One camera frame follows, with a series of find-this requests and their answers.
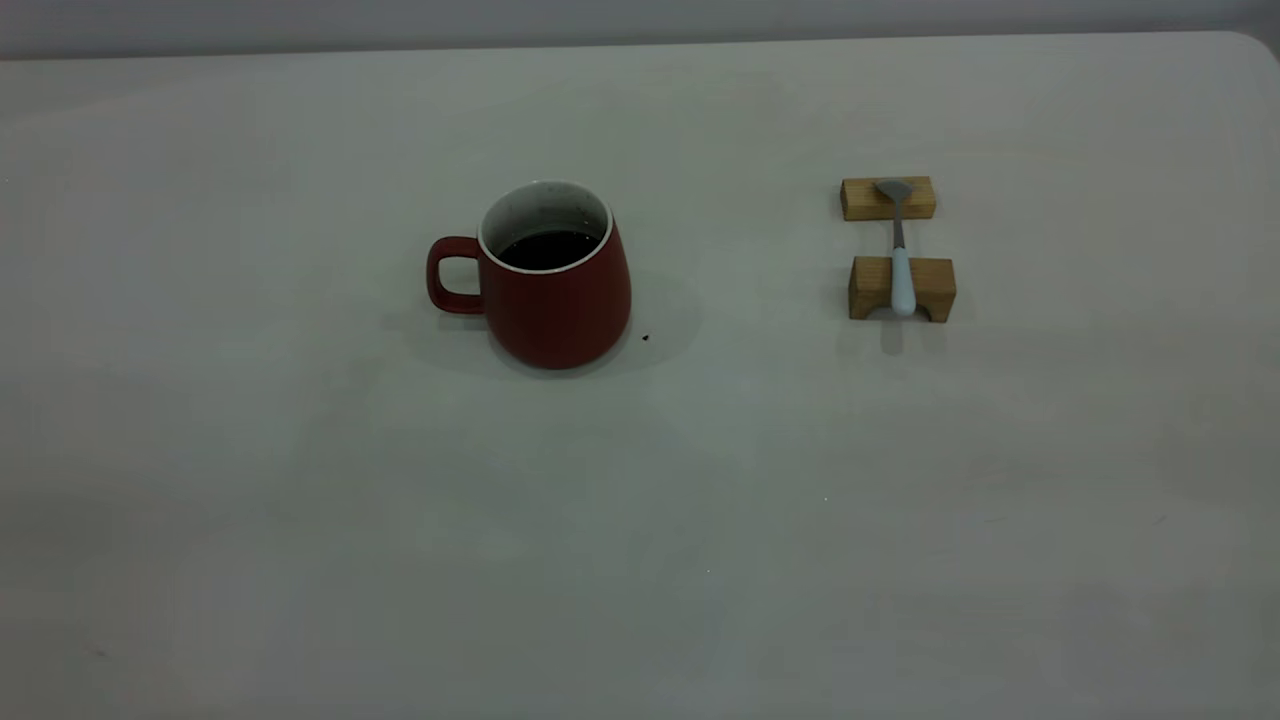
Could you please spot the red ceramic cup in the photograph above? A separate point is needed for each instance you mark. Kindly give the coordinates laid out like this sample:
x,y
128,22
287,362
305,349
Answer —
x,y
560,310

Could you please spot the arched wooden block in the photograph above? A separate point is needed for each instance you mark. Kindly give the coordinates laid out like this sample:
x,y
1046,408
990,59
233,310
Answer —
x,y
870,285

